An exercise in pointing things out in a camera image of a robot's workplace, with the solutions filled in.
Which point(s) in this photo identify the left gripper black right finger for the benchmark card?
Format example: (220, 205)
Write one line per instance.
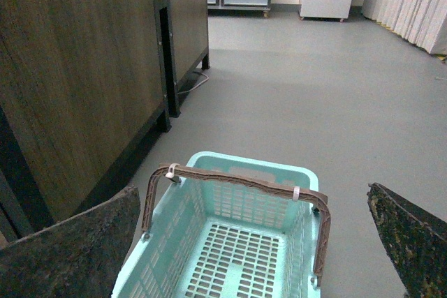
(414, 240)

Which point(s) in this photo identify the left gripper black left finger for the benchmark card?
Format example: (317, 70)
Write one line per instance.
(78, 257)

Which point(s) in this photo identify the brown basket handle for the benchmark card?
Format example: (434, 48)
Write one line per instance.
(318, 199)

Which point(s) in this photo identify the light blue plastic basket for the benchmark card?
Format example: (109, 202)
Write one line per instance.
(216, 239)

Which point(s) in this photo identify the wooden panel display counter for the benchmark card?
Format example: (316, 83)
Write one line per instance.
(86, 86)

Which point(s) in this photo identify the white folding curtain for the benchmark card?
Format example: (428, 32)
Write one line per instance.
(420, 22)

